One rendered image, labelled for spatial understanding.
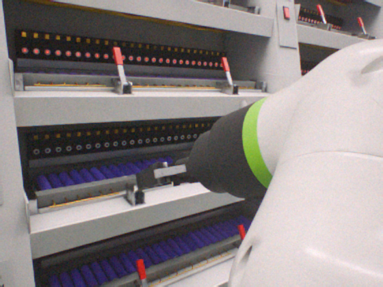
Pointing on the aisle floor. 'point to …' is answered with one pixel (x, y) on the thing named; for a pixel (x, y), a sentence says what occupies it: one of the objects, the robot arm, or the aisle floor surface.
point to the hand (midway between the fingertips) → (152, 178)
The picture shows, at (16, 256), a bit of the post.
